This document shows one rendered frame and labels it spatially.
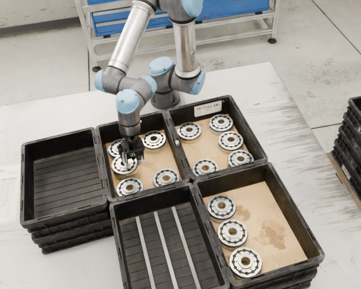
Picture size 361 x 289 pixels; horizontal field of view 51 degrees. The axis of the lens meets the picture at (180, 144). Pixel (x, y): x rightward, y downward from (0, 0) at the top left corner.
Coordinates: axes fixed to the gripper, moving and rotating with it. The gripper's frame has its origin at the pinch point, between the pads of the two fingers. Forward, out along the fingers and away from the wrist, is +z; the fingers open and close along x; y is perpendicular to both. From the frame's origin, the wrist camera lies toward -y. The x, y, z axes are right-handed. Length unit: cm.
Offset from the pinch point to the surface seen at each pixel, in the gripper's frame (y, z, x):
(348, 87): -98, 70, 189
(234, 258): 49, -1, 24
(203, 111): -17.9, -4.0, 35.2
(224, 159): 6.8, 0.8, 36.2
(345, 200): 33, 10, 79
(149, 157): -4.0, 3.5, 7.7
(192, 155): 0.6, 1.9, 24.8
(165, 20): -190, 45, 61
